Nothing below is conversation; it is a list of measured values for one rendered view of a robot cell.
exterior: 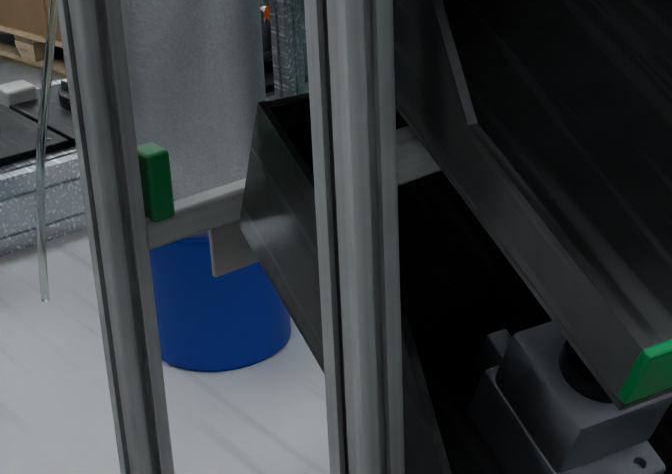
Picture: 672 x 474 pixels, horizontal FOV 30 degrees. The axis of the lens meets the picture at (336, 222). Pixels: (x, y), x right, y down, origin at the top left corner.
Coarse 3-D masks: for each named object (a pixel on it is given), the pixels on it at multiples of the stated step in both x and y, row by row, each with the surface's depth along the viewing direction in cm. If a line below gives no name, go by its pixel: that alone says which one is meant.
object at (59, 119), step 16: (64, 80) 179; (0, 96) 183; (16, 96) 181; (32, 96) 183; (64, 96) 177; (32, 112) 178; (48, 112) 177; (64, 112) 177; (48, 128) 172; (64, 128) 171
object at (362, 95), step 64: (64, 0) 50; (320, 0) 37; (384, 0) 37; (320, 64) 38; (384, 64) 37; (128, 128) 52; (320, 128) 38; (384, 128) 38; (128, 192) 53; (320, 192) 39; (384, 192) 39; (128, 256) 55; (320, 256) 40; (384, 256) 40; (128, 320) 55; (384, 320) 41; (128, 384) 57; (384, 384) 42; (128, 448) 58; (384, 448) 43
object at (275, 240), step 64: (256, 128) 51; (256, 192) 53; (448, 192) 59; (256, 256) 54; (448, 256) 56; (320, 320) 50; (448, 320) 53; (512, 320) 54; (448, 384) 51; (448, 448) 49
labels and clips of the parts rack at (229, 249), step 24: (144, 144) 55; (144, 168) 54; (168, 168) 55; (144, 192) 55; (168, 192) 55; (168, 216) 55; (216, 240) 59; (240, 240) 60; (216, 264) 60; (240, 264) 61
